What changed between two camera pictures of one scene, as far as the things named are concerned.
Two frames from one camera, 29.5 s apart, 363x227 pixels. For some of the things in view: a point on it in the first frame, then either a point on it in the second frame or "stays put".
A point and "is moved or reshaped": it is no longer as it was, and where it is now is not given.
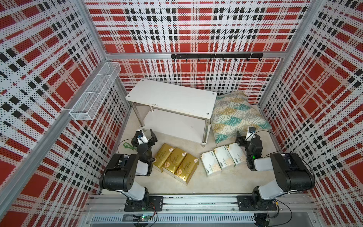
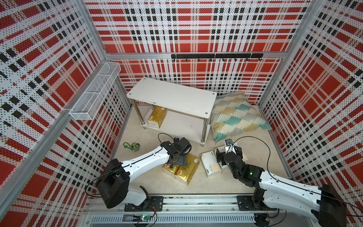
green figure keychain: (127, 145) stays put
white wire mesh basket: (86, 109) stays put
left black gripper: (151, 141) → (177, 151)
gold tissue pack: (187, 169) stays put
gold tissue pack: (163, 155) is moved or reshaped
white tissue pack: (211, 163) stays put
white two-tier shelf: (179, 111) stays put
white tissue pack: (236, 153) stays put
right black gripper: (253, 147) → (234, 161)
